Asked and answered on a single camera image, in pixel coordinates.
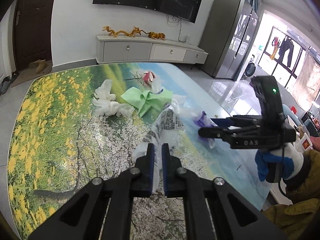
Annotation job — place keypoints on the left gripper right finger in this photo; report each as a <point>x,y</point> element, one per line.
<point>171,180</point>

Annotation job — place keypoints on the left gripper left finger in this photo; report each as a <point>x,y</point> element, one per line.
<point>144,181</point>

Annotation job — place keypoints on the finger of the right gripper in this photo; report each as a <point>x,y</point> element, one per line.
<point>238,121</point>
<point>223,133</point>

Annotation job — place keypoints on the purple wrapper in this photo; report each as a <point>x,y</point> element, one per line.
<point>202,120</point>

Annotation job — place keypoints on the white tissue wad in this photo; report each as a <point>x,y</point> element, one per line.
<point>178,102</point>

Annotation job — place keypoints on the white tissue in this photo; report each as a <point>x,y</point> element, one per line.
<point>105,102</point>

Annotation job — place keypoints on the right hand white blue glove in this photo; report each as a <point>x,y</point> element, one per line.
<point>292,162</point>

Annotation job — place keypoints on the red white gift box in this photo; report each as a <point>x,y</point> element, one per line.
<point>305,142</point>

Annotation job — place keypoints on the front-load washing machine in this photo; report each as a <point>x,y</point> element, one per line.
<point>250,70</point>

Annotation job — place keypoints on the green crumpled napkin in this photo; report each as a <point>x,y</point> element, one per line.
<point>144,100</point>

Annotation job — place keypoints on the flower landscape table mat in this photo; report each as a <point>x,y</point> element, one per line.
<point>59,144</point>

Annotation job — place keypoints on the red crumpled wrapper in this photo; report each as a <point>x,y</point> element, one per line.
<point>148,77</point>

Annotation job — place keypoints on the hanging dark trousers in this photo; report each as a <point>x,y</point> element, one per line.
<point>286,44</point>

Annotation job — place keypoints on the olive jacket sleeve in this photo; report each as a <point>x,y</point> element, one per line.
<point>300,220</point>

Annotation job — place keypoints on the grey double-door refrigerator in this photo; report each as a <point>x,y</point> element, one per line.
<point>226,37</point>

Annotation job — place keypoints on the golden coiled dragon ornament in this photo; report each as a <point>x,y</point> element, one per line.
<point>156,36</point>

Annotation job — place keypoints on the white low TV cabinet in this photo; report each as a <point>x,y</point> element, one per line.
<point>111,49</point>

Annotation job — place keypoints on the brown boots by door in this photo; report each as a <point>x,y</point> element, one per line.
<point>40,66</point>

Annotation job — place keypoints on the dark brown entrance door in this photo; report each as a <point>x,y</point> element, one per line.
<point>32,32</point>

